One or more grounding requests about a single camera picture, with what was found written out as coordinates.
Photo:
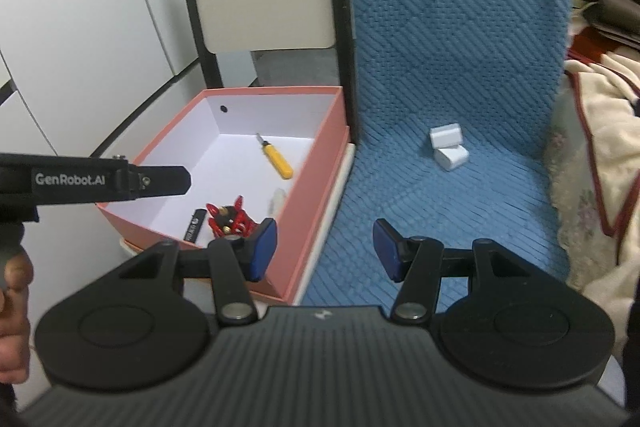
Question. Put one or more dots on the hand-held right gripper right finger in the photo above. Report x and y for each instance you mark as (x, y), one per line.
(387, 252)

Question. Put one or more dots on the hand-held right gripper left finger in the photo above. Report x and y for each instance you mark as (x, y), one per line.
(262, 251)

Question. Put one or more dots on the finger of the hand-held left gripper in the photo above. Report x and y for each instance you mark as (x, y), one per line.
(160, 181)

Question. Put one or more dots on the black flash drive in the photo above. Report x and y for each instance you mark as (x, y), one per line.
(195, 227)

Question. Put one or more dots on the pink cardboard box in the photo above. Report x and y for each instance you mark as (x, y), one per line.
(240, 117)

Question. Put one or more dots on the white charger block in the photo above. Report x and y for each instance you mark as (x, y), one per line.
(452, 158)
(445, 136)

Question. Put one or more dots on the person's left hand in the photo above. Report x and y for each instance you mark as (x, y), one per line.
(12, 342)

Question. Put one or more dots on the white wardrobe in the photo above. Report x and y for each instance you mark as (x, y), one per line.
(75, 7)

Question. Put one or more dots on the beige floral lace cloth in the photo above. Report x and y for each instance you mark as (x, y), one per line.
(575, 207)

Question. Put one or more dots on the blue quilted cushion mat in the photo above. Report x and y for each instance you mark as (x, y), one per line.
(450, 32)

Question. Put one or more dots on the cream red black printed blanket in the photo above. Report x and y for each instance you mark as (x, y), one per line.
(615, 117)

